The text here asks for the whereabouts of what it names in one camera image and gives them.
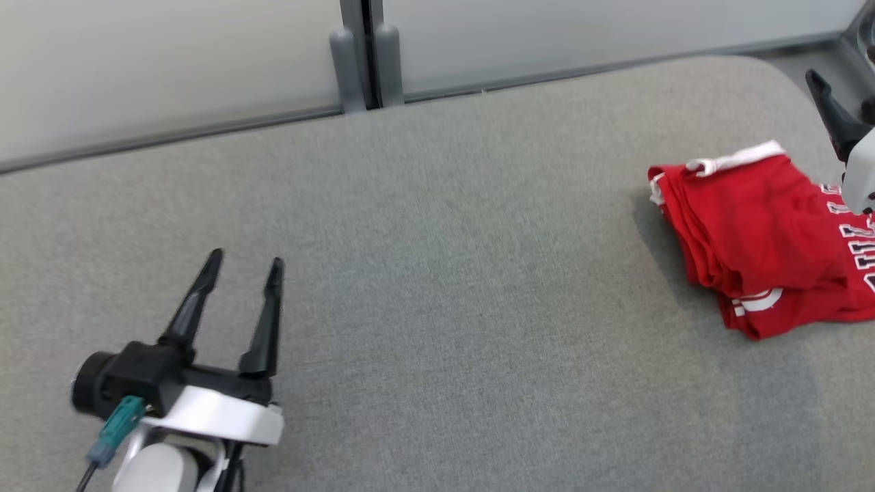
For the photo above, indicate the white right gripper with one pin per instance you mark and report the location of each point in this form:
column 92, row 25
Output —
column 863, row 178

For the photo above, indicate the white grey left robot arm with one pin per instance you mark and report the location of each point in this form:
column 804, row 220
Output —
column 154, row 471

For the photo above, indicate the grey metal partition post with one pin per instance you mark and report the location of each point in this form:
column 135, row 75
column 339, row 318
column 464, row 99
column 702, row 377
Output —
column 355, row 68

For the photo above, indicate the red white lettered jersey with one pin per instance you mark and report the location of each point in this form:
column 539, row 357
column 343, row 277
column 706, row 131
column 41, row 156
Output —
column 752, row 232

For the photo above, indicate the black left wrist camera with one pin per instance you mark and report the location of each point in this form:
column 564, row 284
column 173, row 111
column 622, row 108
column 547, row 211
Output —
column 137, row 372

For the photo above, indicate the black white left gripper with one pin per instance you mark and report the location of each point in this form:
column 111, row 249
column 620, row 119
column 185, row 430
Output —
column 219, row 413

